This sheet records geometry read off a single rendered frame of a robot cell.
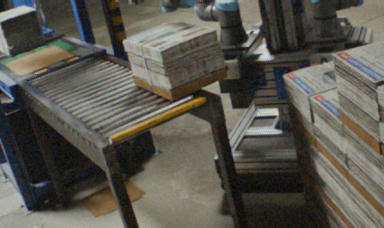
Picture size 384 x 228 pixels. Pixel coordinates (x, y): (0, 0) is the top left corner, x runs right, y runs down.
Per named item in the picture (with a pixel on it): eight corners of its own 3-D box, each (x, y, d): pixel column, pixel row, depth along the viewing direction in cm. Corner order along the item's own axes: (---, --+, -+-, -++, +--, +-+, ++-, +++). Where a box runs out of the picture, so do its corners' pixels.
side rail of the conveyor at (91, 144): (121, 170, 215) (112, 143, 210) (109, 175, 212) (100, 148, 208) (30, 98, 320) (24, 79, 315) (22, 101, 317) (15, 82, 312)
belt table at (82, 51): (110, 63, 347) (106, 48, 343) (14, 100, 314) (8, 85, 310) (73, 48, 402) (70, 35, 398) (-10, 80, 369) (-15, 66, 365)
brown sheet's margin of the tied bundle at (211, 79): (228, 77, 252) (225, 68, 250) (172, 100, 237) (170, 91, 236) (208, 71, 264) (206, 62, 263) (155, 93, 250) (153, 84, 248)
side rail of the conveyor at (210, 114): (226, 121, 240) (221, 95, 236) (216, 126, 238) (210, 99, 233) (104, 69, 345) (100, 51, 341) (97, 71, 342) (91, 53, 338)
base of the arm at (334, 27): (315, 29, 292) (312, 11, 289) (344, 27, 287) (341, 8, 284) (310, 39, 279) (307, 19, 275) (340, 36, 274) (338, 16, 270)
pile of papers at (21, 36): (46, 42, 391) (36, 8, 382) (8, 57, 376) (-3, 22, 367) (33, 37, 421) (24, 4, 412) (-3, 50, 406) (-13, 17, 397)
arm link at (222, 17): (231, 27, 288) (225, 1, 283) (212, 25, 297) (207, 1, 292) (246, 20, 295) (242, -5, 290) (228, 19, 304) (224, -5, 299)
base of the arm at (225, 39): (225, 37, 308) (221, 20, 304) (252, 35, 303) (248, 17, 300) (216, 47, 295) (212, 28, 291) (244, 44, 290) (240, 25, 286)
